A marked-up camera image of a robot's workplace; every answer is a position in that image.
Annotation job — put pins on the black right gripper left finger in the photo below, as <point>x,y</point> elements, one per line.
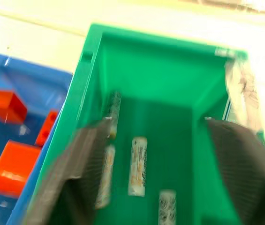
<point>76,164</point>

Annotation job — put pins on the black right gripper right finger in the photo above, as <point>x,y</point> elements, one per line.
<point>244,164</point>

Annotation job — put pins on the blue plastic bin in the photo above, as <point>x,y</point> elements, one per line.
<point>36,93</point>

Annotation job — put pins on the green plastic bin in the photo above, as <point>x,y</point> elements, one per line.
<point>160,93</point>

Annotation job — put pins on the white AA battery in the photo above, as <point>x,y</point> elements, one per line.
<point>115,112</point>
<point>138,166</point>
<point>106,175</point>
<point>167,207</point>

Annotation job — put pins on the small orange studded brick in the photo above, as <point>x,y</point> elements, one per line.
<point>46,129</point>

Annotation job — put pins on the orange plastic block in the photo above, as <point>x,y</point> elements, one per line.
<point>15,168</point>
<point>6,105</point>

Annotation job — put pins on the clear crumpled plastic bag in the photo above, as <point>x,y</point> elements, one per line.
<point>242,93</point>

